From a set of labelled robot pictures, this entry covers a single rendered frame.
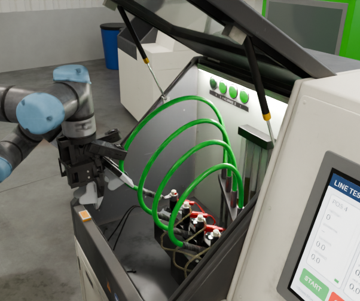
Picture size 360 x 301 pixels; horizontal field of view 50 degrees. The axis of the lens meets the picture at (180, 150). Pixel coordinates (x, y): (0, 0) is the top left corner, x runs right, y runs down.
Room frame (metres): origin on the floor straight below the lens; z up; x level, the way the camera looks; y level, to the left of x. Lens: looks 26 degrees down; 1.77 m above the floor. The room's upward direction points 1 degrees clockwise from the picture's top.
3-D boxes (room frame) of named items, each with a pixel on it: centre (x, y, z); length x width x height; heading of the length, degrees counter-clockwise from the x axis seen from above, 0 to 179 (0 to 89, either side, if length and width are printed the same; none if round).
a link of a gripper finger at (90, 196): (0.81, 0.22, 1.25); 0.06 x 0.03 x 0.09; 124
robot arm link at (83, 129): (0.82, 0.23, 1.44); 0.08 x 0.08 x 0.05
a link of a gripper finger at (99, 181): (0.81, 0.20, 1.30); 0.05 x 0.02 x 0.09; 34
